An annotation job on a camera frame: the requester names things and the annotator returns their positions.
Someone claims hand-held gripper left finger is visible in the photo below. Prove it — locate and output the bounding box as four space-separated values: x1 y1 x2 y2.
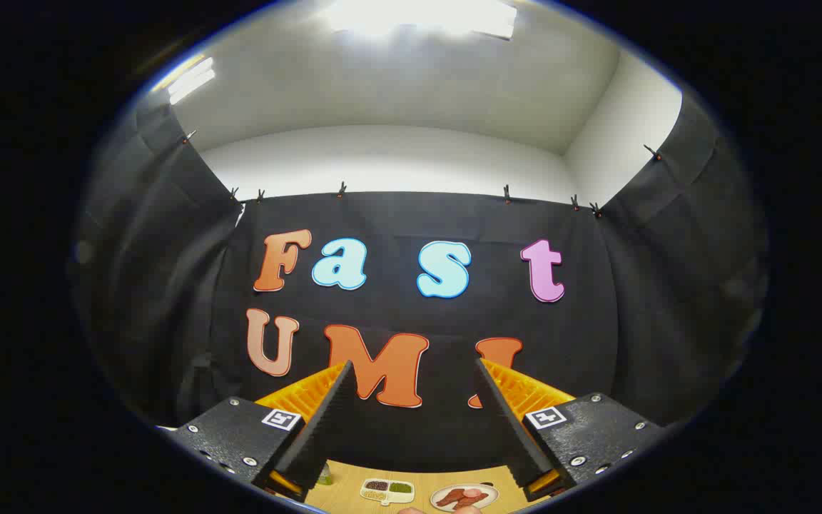
168 361 358 503

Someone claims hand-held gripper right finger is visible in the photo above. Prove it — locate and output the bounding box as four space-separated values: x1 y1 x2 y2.
470 357 669 503

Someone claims white oval meat plate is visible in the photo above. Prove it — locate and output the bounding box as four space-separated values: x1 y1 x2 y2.
430 483 500 513

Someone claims white divided snack tray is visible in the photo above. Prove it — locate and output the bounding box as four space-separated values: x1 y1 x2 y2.
360 478 416 506

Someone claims row of black clips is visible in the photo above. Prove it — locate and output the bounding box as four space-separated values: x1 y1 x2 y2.
181 128 663 218

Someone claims small ceiling light panel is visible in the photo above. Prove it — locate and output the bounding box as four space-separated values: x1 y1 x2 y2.
165 56 217 106

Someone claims large ceiling light panel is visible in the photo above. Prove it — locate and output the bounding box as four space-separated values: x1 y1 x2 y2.
322 0 519 40

